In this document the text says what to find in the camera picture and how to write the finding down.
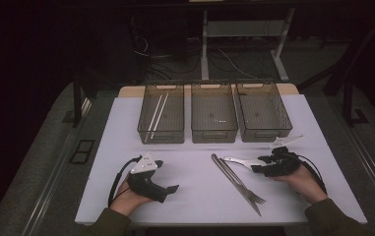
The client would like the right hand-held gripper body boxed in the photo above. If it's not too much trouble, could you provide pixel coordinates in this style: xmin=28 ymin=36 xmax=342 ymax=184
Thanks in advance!
xmin=263 ymin=134 xmax=306 ymax=178

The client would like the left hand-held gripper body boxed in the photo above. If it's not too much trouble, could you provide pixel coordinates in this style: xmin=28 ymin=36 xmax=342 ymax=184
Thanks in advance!
xmin=126 ymin=151 xmax=169 ymax=204

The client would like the white ceramic spoon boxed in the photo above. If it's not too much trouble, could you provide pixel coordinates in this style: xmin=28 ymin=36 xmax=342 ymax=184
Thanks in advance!
xmin=222 ymin=155 xmax=266 ymax=171

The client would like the metal knife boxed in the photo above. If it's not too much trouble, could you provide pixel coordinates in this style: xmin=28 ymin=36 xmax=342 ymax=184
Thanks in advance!
xmin=211 ymin=153 xmax=263 ymax=217

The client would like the white chopstick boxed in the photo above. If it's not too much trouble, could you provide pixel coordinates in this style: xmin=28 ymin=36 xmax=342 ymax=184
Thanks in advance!
xmin=143 ymin=93 xmax=163 ymax=144
xmin=150 ymin=92 xmax=170 ymax=141

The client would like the smoky translucent plastic bin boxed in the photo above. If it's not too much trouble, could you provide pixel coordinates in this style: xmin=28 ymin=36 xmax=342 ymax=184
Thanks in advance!
xmin=137 ymin=82 xmax=186 ymax=145
xmin=190 ymin=82 xmax=239 ymax=145
xmin=234 ymin=80 xmax=293 ymax=144

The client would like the person's left hand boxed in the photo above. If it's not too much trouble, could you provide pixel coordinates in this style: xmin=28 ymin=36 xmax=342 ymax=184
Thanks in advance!
xmin=108 ymin=178 xmax=154 ymax=217

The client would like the person's right hand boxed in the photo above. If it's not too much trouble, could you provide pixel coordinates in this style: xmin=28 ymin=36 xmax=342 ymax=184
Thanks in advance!
xmin=269 ymin=163 xmax=329 ymax=206

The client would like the black metal stand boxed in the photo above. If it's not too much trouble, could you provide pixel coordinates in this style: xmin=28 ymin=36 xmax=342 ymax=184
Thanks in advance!
xmin=296 ymin=9 xmax=375 ymax=128

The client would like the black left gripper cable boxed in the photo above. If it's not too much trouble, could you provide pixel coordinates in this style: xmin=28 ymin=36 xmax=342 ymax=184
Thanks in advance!
xmin=107 ymin=155 xmax=143 ymax=208

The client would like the black floor socket frame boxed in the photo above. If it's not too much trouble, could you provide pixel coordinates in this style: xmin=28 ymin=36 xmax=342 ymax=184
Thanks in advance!
xmin=69 ymin=139 xmax=96 ymax=165

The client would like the bundle of floor cables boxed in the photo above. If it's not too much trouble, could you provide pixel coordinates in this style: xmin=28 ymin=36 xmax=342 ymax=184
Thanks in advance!
xmin=130 ymin=16 xmax=265 ymax=83

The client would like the white metal desk frame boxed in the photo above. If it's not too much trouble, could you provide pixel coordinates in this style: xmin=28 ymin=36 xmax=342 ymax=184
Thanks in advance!
xmin=200 ymin=7 xmax=296 ymax=83

